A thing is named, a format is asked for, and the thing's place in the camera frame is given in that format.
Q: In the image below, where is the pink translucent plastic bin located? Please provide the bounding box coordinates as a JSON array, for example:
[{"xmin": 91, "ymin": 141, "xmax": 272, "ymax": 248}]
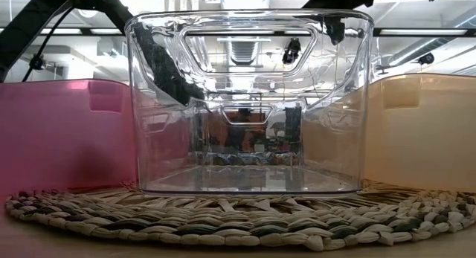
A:
[{"xmin": 0, "ymin": 78, "xmax": 138, "ymax": 194}]

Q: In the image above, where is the clear plastic bin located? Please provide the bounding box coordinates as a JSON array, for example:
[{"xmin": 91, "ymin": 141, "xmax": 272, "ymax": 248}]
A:
[{"xmin": 124, "ymin": 8, "xmax": 375, "ymax": 198}]

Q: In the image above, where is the person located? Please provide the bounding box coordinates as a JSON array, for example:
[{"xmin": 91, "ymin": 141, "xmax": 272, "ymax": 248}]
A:
[{"xmin": 226, "ymin": 107, "xmax": 261, "ymax": 151}]

